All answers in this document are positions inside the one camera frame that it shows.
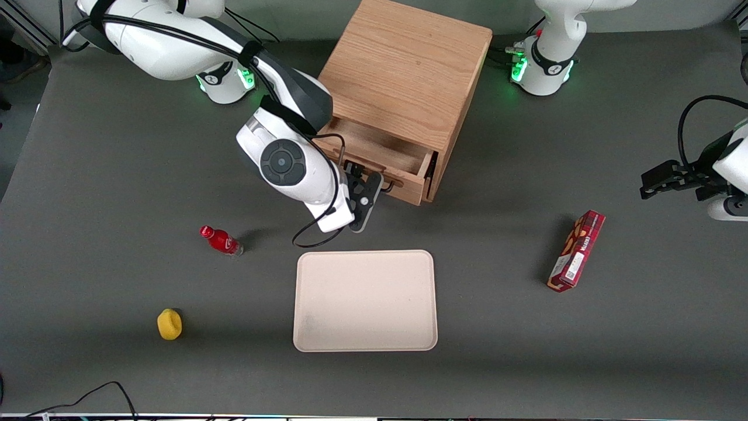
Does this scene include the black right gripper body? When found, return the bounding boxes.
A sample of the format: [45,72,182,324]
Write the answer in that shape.
[345,168,385,198]

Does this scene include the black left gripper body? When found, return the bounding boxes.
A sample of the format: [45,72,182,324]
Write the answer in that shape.
[681,133,735,203]

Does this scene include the black metal drawer handle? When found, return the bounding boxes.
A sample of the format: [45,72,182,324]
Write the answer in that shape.
[340,158,396,193]

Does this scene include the wooden drawer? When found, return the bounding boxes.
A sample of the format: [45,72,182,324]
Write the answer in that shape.
[319,116,437,207]

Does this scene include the wooden drawer cabinet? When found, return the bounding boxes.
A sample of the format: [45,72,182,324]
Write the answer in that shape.
[317,0,493,203]

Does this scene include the red snack box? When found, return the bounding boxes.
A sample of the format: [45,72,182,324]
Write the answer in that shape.
[546,209,607,294]

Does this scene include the beige rectangular tray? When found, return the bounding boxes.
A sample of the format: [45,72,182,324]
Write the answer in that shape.
[292,249,439,353]

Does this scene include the red plastic bottle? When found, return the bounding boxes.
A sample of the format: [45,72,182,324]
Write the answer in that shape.
[199,225,245,257]

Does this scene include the yellow lemon toy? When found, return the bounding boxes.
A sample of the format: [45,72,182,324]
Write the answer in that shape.
[157,308,183,341]

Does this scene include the black right camera mount plate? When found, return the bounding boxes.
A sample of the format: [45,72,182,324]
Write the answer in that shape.
[349,186,385,233]

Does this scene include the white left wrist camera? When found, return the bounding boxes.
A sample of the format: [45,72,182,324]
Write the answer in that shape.
[708,197,748,222]

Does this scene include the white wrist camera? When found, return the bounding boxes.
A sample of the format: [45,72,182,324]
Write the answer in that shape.
[304,200,355,233]
[708,197,748,222]

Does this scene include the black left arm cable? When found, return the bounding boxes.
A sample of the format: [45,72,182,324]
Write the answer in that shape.
[677,95,748,171]

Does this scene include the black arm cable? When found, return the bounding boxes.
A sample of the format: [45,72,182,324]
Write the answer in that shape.
[61,0,351,249]
[677,95,748,171]

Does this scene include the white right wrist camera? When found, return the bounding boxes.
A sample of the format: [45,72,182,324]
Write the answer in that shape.
[304,200,355,233]

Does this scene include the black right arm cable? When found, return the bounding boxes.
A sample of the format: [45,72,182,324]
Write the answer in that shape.
[61,0,351,249]

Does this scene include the black right base cables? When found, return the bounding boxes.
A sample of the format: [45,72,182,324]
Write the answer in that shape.
[222,8,282,75]

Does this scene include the black base cables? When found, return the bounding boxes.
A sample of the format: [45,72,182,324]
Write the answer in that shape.
[489,16,548,66]
[222,8,282,75]

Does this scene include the black left base cables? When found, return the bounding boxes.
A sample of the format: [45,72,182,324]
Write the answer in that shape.
[489,16,548,66]

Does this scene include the black table edge cable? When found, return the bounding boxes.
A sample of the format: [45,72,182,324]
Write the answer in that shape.
[0,381,139,421]

